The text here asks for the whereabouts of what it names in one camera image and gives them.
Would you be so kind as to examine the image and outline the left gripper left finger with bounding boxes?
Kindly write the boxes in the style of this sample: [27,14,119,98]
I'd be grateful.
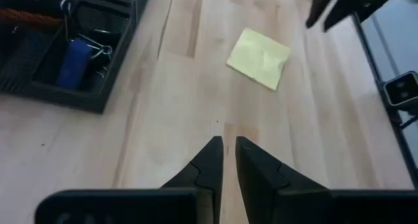
[161,135,225,224]

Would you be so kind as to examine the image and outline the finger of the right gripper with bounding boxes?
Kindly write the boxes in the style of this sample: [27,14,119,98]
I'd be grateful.
[305,0,344,29]
[323,0,389,33]

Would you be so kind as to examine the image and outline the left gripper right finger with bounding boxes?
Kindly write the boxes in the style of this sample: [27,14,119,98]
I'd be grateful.
[234,135,330,224]

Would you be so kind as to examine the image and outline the yellow sticky note pad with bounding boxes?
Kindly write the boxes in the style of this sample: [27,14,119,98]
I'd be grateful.
[225,27,292,92]

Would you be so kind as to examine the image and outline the black binder clip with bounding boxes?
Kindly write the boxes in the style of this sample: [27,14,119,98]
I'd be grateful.
[59,0,114,42]

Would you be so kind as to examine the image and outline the orange pencil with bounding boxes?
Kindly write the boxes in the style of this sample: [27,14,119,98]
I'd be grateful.
[0,7,63,28]

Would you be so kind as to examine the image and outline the black mesh desk organizer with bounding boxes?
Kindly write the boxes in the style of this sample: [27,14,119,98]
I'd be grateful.
[0,0,153,115]

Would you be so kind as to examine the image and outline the black aluminium table frame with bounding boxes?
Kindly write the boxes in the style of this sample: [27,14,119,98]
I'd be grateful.
[351,12,418,189]

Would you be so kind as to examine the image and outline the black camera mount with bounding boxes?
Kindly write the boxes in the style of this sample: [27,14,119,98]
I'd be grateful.
[382,71,418,108]

